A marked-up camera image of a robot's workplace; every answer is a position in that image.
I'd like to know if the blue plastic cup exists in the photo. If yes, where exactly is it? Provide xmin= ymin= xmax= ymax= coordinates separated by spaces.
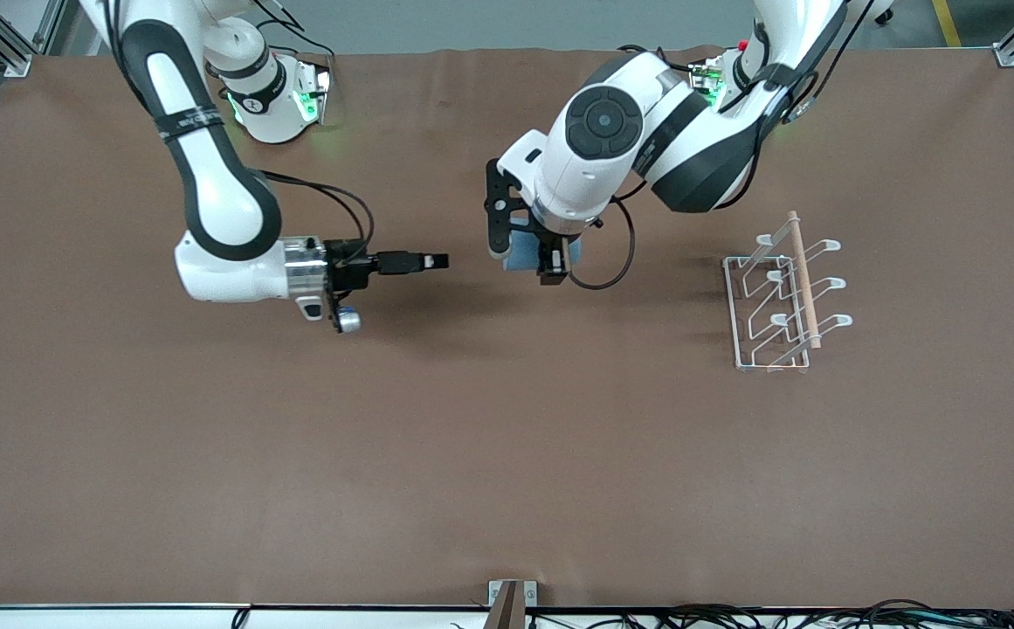
xmin=504 ymin=229 xmax=583 ymax=273

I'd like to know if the green-lit arm base connector box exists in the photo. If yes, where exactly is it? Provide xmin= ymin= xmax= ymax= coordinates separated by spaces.
xmin=293 ymin=63 xmax=334 ymax=126
xmin=689 ymin=57 xmax=727 ymax=111

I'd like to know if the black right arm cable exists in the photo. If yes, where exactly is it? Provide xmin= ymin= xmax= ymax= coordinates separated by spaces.
xmin=258 ymin=169 xmax=377 ymax=263

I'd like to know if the black base cable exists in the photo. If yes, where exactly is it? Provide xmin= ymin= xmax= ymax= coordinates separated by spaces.
xmin=617 ymin=44 xmax=695 ymax=75

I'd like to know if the white wire cup holder rack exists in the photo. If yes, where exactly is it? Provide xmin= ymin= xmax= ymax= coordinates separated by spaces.
xmin=723 ymin=211 xmax=854 ymax=374

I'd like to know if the grey metal bracket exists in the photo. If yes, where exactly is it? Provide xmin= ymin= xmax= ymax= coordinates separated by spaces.
xmin=488 ymin=580 xmax=538 ymax=608

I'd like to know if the brown wooden post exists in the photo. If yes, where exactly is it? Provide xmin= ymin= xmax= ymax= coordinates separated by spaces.
xmin=482 ymin=582 xmax=527 ymax=629

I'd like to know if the black cable bundle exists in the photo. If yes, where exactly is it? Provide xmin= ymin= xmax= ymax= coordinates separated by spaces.
xmin=450 ymin=598 xmax=1014 ymax=629

